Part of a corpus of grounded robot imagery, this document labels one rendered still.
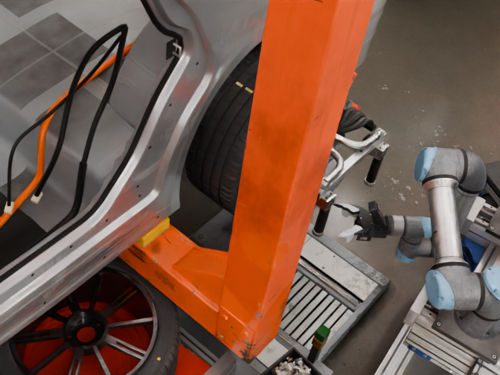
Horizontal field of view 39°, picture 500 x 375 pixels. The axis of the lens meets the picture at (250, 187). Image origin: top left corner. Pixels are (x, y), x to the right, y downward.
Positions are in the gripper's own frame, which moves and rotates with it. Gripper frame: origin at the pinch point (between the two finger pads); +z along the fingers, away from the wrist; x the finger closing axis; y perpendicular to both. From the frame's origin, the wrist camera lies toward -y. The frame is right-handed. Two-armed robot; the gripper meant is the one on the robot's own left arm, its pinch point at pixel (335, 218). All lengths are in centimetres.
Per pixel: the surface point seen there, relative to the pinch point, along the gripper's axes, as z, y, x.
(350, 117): -4.3, -22.1, 28.8
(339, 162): 1.3, -18.6, 8.9
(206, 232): 42, 59, 40
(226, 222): 33, 58, 46
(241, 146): 35.2, -20.6, 11.2
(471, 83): -122, 73, 186
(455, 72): -114, 73, 196
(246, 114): 34.1, -28.4, 18.7
